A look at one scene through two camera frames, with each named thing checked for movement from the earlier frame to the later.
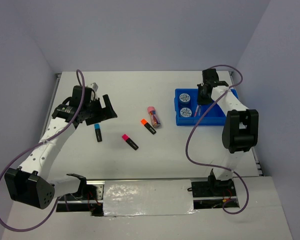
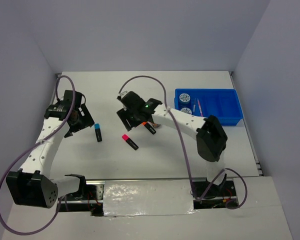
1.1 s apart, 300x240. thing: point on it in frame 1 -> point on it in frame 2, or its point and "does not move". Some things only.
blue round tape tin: (184, 98) does not move
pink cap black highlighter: (127, 139) does not move
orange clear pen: (196, 111) -> (200, 107)
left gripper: (104, 113) -> (86, 121)
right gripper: (200, 100) -> (123, 114)
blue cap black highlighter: (97, 128) does not move
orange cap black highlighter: (145, 123) does not move
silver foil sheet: (150, 197) does not move
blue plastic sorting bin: (188, 112) does not move
